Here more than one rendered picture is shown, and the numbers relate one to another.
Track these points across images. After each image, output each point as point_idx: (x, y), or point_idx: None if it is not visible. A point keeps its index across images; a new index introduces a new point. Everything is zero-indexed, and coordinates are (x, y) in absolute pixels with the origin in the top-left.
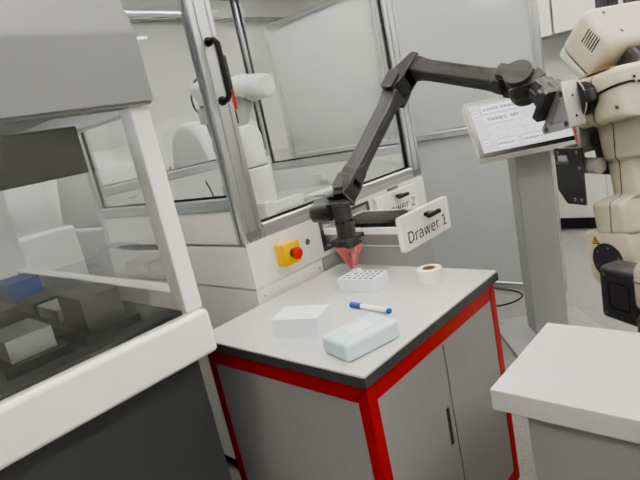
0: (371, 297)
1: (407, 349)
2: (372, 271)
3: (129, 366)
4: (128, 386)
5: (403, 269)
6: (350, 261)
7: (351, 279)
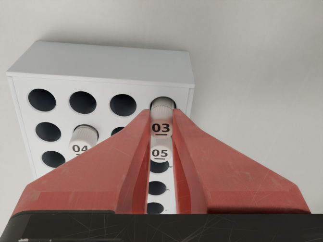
0: (18, 198)
1: None
2: (147, 202)
3: None
4: None
5: (312, 193)
6: (174, 130)
7: (28, 157)
